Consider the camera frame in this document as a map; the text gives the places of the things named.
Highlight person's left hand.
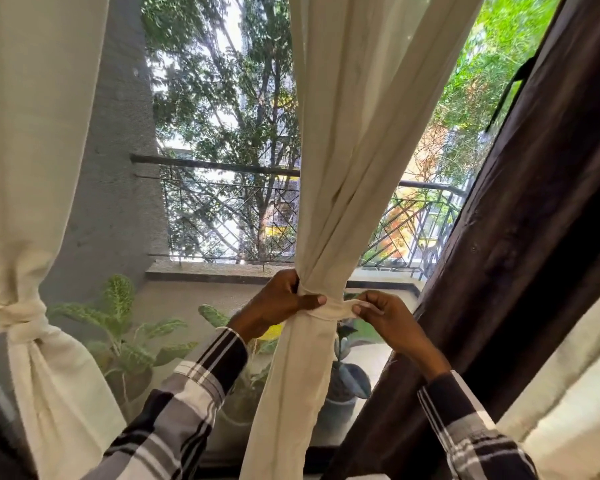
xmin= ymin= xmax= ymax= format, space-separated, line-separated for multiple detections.
xmin=228 ymin=269 xmax=328 ymax=344

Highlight dark-leaved plant in grey pot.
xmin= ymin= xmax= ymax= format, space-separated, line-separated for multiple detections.
xmin=312 ymin=293 xmax=374 ymax=446

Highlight cream gathered curtain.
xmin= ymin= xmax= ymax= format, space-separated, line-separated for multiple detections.
xmin=239 ymin=0 xmax=487 ymax=480

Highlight knotted cream curtain tieback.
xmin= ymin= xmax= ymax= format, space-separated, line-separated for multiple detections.
xmin=0 ymin=299 xmax=49 ymax=344

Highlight person's right hand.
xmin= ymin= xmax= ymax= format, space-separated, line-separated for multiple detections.
xmin=352 ymin=289 xmax=452 ymax=382

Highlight person's right forearm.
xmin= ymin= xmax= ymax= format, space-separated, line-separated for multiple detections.
xmin=417 ymin=370 xmax=539 ymax=480

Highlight black metal balcony railing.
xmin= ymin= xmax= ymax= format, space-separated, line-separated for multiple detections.
xmin=130 ymin=153 xmax=469 ymax=276

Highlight green potted plant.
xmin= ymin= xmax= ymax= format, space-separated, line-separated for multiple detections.
xmin=198 ymin=304 xmax=282 ymax=456

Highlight dark brown curtain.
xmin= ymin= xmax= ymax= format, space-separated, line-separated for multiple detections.
xmin=324 ymin=0 xmax=600 ymax=480

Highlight variegated leafy potted plant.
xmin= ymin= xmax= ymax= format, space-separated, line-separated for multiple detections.
xmin=47 ymin=274 xmax=199 ymax=421

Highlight black window handle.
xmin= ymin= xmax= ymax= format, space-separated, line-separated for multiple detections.
xmin=484 ymin=56 xmax=537 ymax=133

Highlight cream tied curtain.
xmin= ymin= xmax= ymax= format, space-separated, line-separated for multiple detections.
xmin=0 ymin=0 xmax=127 ymax=480

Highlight cream curtain panel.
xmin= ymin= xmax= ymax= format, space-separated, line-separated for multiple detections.
xmin=497 ymin=290 xmax=600 ymax=480

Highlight cream fabric curtain tieback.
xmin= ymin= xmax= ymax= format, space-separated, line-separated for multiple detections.
xmin=297 ymin=282 xmax=377 ymax=322

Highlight person's left forearm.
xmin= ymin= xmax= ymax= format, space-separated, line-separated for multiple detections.
xmin=82 ymin=327 xmax=249 ymax=480

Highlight green trees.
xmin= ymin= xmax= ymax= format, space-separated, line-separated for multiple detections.
xmin=141 ymin=0 xmax=565 ymax=263

